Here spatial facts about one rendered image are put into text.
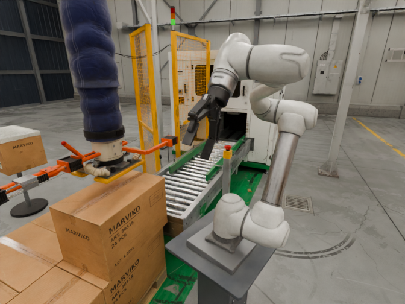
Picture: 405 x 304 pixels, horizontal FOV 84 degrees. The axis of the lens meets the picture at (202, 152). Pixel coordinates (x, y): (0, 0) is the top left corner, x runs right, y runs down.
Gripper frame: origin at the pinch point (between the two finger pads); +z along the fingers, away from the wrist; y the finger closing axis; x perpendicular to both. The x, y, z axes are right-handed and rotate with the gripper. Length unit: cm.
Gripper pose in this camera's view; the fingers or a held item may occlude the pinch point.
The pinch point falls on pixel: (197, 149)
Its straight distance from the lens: 69.6
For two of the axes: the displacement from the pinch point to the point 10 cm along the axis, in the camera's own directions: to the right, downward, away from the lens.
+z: -3.5, 9.2, -2.0
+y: -3.7, -3.3, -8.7
